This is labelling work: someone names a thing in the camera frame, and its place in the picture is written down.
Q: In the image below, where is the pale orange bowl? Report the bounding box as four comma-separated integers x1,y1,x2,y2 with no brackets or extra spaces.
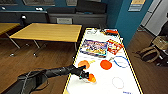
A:
77,59,91,68

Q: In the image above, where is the white table with toys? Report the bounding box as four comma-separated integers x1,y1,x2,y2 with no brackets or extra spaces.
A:
62,27,144,94

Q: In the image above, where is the clear glass bowl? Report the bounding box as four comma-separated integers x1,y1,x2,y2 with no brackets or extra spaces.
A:
111,76,126,90

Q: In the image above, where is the clear bowl blue rim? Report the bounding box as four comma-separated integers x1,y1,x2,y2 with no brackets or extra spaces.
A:
112,55,132,69

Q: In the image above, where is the red snack bag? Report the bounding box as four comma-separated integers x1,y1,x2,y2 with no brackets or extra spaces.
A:
105,38,125,55

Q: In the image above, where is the flat red box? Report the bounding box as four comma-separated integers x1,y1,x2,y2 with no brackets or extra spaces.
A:
104,29,119,37

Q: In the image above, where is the yellow wooden table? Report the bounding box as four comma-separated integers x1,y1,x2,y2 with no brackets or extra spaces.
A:
0,22,21,49
9,23,83,56

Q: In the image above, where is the white paper sign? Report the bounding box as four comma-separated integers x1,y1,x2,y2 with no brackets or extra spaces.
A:
56,17,73,25

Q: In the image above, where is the dark grey sofa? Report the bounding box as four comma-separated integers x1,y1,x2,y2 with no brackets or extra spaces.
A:
46,2,108,28

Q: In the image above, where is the brown backpack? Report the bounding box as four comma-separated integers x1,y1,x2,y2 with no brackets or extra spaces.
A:
135,45,163,64

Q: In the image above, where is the interior glass window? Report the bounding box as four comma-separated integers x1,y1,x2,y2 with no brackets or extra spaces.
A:
65,0,78,7
22,0,56,6

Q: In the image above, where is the small white ledge object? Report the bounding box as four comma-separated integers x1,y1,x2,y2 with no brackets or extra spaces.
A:
0,6,7,11
35,7,44,12

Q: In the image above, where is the small black device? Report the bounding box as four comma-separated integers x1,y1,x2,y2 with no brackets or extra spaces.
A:
20,14,28,25

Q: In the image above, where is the brown cardboard box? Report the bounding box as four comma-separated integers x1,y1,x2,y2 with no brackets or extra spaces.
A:
151,34,168,49

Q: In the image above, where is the long grey bench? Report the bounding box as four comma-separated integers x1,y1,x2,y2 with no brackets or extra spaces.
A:
0,11,48,25

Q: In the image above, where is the tan framed wall poster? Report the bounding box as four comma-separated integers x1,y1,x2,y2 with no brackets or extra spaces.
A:
128,0,147,13

